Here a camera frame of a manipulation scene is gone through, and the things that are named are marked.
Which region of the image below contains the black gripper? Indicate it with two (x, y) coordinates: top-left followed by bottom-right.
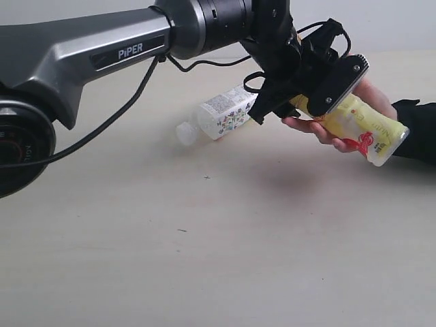
(241, 16), (369, 125)

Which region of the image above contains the yellow juice bottle red cap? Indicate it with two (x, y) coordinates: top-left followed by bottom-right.
(290, 94), (409, 167)

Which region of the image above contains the square clear bottle floral label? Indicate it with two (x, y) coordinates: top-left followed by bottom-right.
(176, 85), (258, 146)

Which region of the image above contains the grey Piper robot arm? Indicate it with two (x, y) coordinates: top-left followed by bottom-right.
(1, 1), (369, 197)

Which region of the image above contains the person's open bare hand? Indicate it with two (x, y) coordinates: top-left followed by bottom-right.
(283, 78), (406, 161)

